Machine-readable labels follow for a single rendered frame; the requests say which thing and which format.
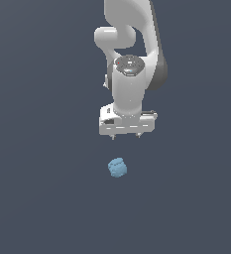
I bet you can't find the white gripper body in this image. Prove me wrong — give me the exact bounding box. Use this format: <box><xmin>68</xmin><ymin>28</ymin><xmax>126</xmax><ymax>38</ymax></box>
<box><xmin>98</xmin><ymin>102</ymin><xmax>159</xmax><ymax>136</ymax></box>

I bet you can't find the small blue lumpy object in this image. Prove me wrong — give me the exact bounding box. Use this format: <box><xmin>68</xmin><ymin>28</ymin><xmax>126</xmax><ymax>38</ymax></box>
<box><xmin>107</xmin><ymin>157</ymin><xmax>128</xmax><ymax>179</ymax></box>

